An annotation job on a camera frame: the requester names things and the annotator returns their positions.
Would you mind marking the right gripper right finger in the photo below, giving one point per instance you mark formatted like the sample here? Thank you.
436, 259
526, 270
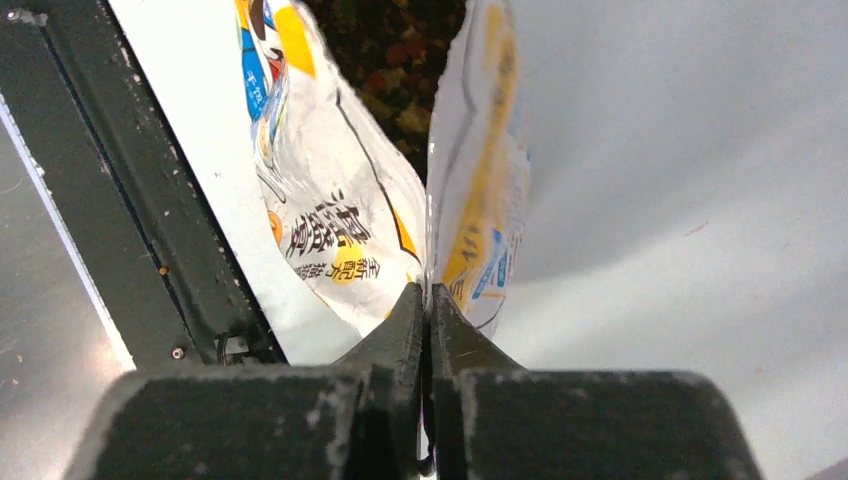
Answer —
461, 356

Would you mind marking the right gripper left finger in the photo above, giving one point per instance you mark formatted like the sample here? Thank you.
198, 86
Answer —
389, 356

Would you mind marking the pet food bag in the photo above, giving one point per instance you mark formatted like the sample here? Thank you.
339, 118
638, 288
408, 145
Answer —
347, 211

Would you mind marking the pet food kibble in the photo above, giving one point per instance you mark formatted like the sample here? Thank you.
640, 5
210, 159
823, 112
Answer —
393, 52

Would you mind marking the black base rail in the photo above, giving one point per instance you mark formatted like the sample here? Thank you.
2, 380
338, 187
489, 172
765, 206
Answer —
135, 211

